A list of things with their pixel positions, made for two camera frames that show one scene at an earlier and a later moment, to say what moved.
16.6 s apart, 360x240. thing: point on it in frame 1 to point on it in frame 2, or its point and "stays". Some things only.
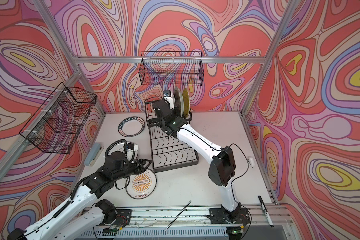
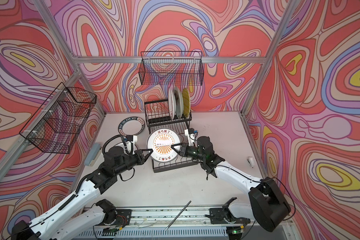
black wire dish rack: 167,153 stays
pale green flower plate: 178,100 stays
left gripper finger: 141,168 to 141,159
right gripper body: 174,111 to 193,152
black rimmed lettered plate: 130,126 stays
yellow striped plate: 185,100 stays
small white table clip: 252,162 stays
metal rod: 178,215 stays
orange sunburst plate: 142,186 to 160,140
